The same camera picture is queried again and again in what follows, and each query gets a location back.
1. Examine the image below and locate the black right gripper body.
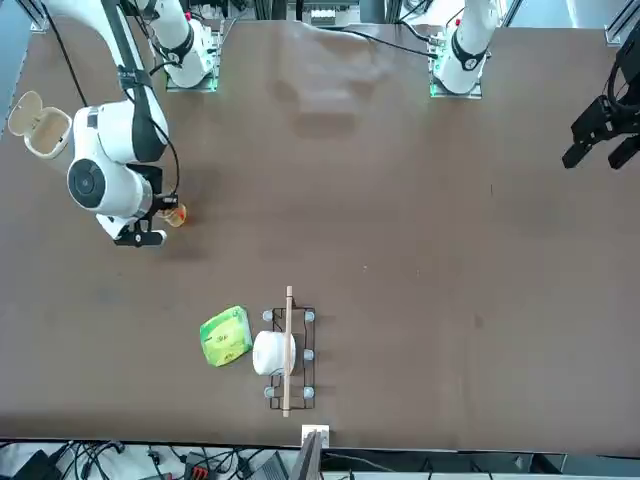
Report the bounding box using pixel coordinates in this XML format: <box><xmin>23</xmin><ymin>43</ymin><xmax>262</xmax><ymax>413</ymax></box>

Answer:
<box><xmin>130</xmin><ymin>164</ymin><xmax>165</xmax><ymax>221</ymax></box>

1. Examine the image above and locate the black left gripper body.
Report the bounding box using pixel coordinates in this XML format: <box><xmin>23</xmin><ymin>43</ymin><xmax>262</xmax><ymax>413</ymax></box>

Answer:
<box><xmin>607</xmin><ymin>29</ymin><xmax>640</xmax><ymax>134</ymax></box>

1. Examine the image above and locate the glass measuring cup orange solution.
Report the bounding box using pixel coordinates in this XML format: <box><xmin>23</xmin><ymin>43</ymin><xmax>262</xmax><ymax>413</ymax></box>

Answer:
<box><xmin>159</xmin><ymin>202</ymin><xmax>190</xmax><ymax>229</ymax></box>

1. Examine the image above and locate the cream trash bin with lid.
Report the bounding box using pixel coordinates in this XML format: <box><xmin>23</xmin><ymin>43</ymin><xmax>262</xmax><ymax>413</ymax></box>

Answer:
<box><xmin>7</xmin><ymin>89</ymin><xmax>75</xmax><ymax>161</ymax></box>

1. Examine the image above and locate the green tissue packet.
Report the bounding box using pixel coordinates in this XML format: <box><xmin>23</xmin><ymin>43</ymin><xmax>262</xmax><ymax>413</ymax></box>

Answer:
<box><xmin>198</xmin><ymin>304</ymin><xmax>253</xmax><ymax>370</ymax></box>

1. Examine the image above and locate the red black plug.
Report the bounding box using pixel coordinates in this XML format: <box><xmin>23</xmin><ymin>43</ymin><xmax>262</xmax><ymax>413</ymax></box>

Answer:
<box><xmin>183</xmin><ymin>459</ymin><xmax>214</xmax><ymax>480</ymax></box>

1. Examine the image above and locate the black power adapter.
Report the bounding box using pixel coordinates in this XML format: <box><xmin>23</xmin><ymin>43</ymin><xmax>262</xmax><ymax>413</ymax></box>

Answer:
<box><xmin>10</xmin><ymin>448</ymin><xmax>64</xmax><ymax>480</ymax></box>

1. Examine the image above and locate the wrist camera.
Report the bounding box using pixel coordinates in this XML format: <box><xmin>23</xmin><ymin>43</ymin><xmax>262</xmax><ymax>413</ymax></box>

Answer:
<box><xmin>112</xmin><ymin>219</ymin><xmax>168</xmax><ymax>248</ymax></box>

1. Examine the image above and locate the aluminium frame post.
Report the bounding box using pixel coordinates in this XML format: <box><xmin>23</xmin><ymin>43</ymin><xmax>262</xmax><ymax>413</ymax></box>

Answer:
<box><xmin>603</xmin><ymin>19</ymin><xmax>629</xmax><ymax>47</ymax></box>
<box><xmin>28</xmin><ymin>0</ymin><xmax>54</xmax><ymax>34</ymax></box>

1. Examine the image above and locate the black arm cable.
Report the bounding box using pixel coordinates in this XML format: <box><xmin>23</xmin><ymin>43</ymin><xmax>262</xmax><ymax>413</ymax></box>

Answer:
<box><xmin>102</xmin><ymin>0</ymin><xmax>181</xmax><ymax>201</ymax></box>

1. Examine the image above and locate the black table cable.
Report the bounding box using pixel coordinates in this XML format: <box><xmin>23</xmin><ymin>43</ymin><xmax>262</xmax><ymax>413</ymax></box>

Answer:
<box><xmin>319</xmin><ymin>27</ymin><xmax>441</xmax><ymax>60</ymax></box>

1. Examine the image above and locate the aluminium camera post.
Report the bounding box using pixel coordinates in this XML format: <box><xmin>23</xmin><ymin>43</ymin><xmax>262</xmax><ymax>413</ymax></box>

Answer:
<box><xmin>288</xmin><ymin>423</ymin><xmax>332</xmax><ymax>480</ymax></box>

